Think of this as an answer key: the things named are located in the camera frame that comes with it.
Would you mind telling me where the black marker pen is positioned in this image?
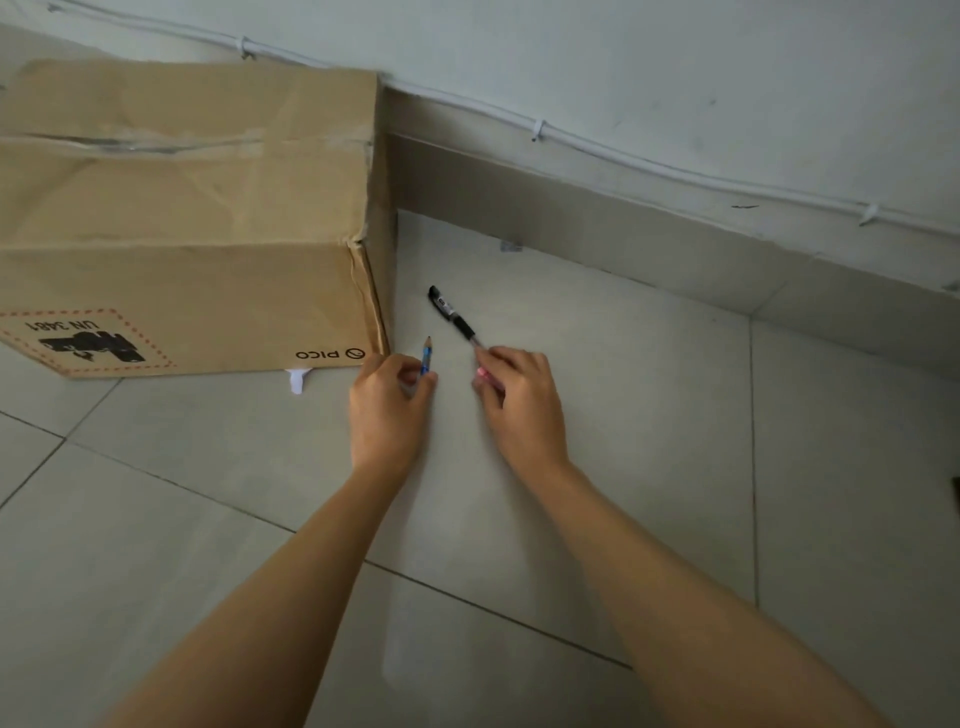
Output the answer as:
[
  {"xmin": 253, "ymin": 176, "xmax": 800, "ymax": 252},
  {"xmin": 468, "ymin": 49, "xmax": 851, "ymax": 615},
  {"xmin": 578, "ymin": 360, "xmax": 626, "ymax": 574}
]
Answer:
[{"xmin": 427, "ymin": 284, "xmax": 486, "ymax": 351}]

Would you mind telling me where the brown cardboard box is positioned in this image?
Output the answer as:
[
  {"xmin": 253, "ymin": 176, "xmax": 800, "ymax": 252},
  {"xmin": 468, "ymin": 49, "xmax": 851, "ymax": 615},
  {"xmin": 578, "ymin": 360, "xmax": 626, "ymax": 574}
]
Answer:
[{"xmin": 0, "ymin": 58, "xmax": 397, "ymax": 380}]

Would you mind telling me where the white wall cable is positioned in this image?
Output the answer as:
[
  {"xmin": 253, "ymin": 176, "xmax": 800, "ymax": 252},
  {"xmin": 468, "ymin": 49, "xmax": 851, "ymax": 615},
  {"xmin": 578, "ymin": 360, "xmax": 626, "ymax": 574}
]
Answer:
[{"xmin": 46, "ymin": 0, "xmax": 960, "ymax": 240}]

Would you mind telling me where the person's right hand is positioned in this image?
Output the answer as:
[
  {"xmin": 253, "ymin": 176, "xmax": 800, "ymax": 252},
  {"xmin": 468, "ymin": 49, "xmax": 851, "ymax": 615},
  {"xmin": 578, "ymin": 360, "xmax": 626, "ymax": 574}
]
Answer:
[{"xmin": 471, "ymin": 345, "xmax": 577, "ymax": 483}]

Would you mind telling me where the person's left hand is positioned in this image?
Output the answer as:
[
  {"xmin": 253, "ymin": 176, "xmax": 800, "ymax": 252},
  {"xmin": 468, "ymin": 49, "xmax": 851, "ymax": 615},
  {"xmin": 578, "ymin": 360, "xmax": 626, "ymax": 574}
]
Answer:
[{"xmin": 348, "ymin": 352, "xmax": 439, "ymax": 481}]

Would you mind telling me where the person's right forearm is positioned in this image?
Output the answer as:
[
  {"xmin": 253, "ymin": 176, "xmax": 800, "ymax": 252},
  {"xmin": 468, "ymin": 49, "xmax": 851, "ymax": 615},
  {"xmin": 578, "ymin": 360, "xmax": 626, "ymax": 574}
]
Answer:
[{"xmin": 525, "ymin": 461, "xmax": 897, "ymax": 728}]

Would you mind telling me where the person's left forearm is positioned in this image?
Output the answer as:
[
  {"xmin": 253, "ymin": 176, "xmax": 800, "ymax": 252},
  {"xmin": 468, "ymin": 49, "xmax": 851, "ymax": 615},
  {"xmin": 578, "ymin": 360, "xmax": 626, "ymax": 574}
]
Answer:
[{"xmin": 101, "ymin": 463, "xmax": 412, "ymax": 728}]

